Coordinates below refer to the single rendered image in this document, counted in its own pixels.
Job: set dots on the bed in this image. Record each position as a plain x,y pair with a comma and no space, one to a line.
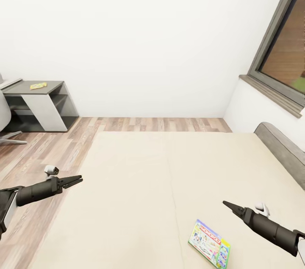
142,193

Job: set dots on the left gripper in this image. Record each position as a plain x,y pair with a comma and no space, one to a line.
48,188

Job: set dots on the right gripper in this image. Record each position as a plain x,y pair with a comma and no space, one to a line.
256,222

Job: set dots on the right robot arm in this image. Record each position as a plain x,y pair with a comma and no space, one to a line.
259,222

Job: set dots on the board game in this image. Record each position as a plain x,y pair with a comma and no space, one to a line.
214,248

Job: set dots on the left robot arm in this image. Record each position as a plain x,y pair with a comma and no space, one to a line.
12,198

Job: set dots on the desk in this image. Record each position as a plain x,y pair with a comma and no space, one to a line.
52,106

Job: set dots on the jigsaw puzzle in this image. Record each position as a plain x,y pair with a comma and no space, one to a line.
37,86

